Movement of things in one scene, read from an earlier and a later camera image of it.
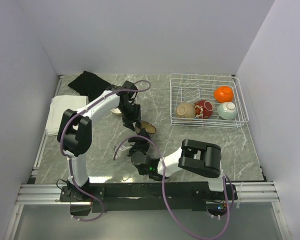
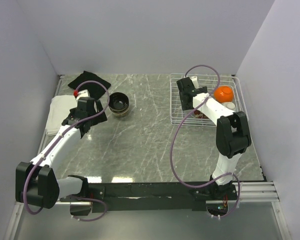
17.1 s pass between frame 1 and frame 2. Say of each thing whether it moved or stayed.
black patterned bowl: moved
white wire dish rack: stayed
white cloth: stayed
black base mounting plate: stayed
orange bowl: stayed
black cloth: stayed
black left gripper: moved
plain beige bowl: moved
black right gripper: moved
